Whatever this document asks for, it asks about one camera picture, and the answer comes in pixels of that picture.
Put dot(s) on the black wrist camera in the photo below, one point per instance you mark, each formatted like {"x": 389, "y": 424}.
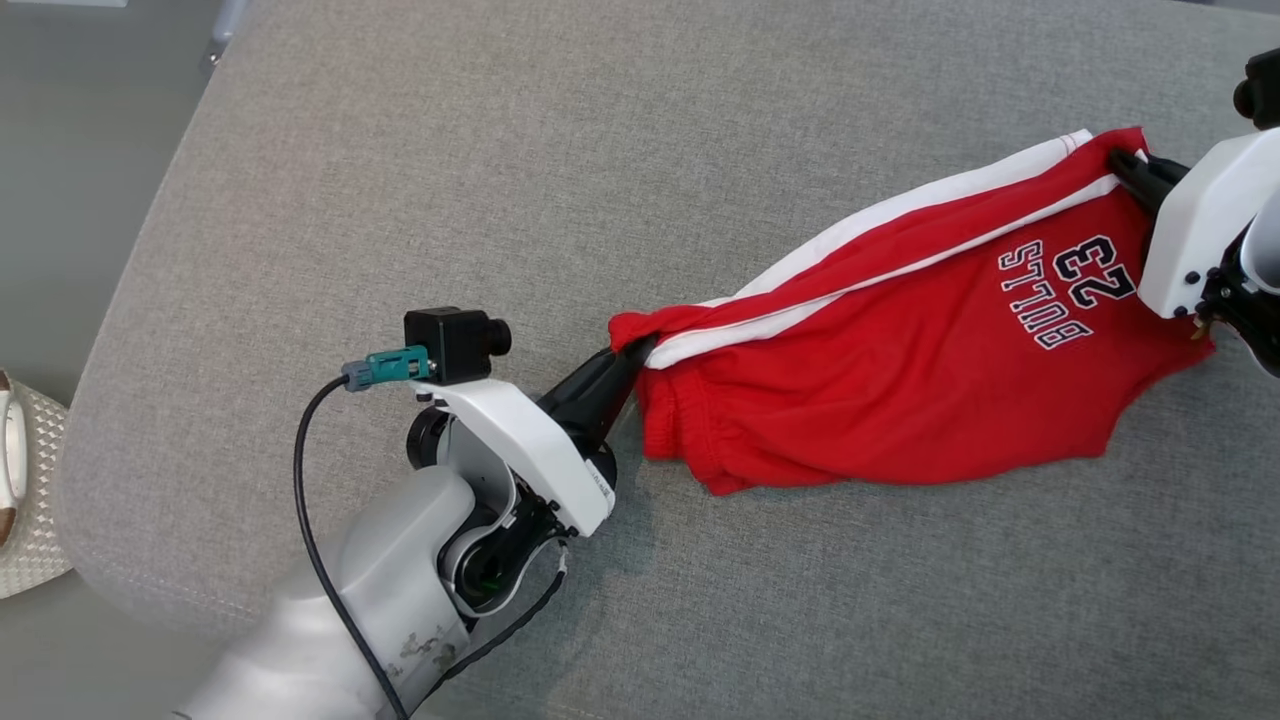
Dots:
{"x": 1262, "y": 90}
{"x": 450, "y": 345}

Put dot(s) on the white woven laundry basket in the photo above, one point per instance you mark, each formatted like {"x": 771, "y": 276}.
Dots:
{"x": 40, "y": 500}

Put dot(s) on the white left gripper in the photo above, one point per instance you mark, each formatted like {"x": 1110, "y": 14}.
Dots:
{"x": 530, "y": 450}

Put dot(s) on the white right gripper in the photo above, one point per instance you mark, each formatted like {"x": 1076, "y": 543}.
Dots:
{"x": 1200, "y": 220}

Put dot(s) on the teal left camera connector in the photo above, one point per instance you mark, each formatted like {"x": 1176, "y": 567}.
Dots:
{"x": 395, "y": 368}

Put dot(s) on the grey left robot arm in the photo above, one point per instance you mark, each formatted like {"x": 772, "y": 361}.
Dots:
{"x": 390, "y": 580}

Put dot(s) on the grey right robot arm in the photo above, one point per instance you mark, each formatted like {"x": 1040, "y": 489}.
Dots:
{"x": 1262, "y": 270}

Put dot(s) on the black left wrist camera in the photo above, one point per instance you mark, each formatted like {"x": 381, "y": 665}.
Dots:
{"x": 450, "y": 345}

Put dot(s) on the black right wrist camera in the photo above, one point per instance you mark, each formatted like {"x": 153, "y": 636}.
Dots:
{"x": 1262, "y": 90}

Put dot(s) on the red Bulls shorts white stripe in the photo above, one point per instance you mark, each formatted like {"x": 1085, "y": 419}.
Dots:
{"x": 880, "y": 370}

